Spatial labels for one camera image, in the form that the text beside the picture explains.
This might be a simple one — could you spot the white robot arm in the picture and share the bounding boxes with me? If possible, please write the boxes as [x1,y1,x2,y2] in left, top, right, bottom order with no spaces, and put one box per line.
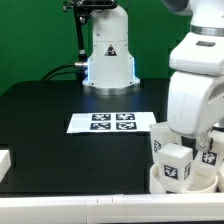
[83,0,224,152]

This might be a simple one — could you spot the black cables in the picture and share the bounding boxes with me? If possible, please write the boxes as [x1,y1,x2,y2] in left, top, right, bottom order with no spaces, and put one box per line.
[41,61,88,82]

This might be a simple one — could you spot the white front rail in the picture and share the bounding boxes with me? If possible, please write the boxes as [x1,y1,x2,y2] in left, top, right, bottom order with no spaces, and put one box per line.
[0,193,224,224]

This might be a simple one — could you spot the black camera stand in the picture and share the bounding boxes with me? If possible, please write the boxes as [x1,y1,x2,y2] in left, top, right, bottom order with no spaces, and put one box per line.
[63,0,117,81]

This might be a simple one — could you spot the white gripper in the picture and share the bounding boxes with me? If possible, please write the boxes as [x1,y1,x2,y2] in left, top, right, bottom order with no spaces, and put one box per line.
[167,32,224,152]

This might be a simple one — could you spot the white obstacle wall left piece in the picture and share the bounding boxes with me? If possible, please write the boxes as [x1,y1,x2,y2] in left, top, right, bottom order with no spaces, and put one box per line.
[0,150,11,182]

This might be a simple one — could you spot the white paper with tags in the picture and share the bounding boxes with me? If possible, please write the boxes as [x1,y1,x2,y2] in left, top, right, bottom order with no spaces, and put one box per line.
[66,112,156,134]

